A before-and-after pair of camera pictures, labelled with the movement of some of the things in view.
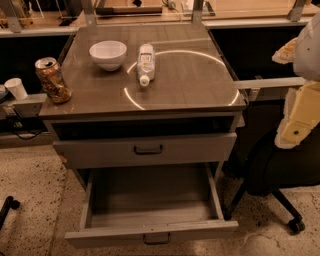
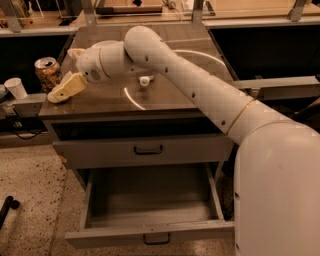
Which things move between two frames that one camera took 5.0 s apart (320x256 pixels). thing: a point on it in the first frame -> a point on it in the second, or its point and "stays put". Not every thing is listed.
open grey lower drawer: (150, 203) stays put
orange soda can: (52, 79) stays put
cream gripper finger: (286, 53) -> (89, 63)
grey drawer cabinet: (154, 112) stays put
